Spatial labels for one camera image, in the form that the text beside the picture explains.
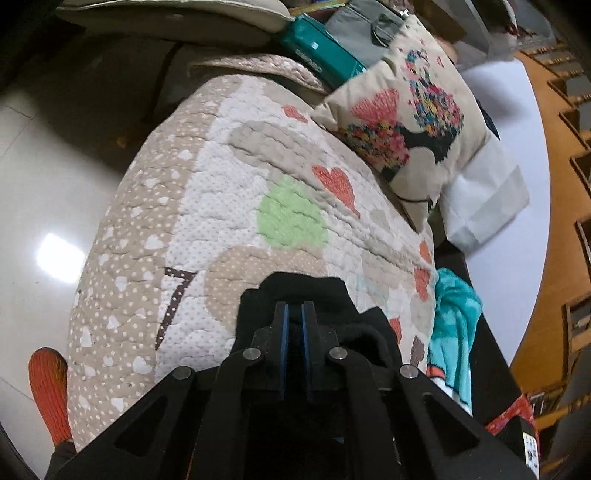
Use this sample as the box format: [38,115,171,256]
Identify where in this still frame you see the black pants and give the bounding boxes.
[235,272,402,480]

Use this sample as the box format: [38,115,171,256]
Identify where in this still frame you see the teal printed blanket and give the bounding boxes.
[426,268,483,416]

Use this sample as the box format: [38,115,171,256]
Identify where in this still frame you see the red printed bag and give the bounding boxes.
[485,394,541,480]

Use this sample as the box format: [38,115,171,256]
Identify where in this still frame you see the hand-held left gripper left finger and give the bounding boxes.
[44,301,289,480]

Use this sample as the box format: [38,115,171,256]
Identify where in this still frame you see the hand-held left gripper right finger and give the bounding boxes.
[301,301,539,480]

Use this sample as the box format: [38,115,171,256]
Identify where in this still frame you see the teal box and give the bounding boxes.
[281,14,365,88]

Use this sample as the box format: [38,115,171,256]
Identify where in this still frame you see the wooden shelf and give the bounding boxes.
[510,28,591,480]

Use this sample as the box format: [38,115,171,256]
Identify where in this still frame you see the floral printed pillow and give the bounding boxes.
[311,14,499,232]

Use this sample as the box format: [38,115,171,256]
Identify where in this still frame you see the grey fabric bag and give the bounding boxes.
[325,0,407,65]

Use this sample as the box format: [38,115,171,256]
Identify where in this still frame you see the heart patterned quilt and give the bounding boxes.
[67,53,437,453]

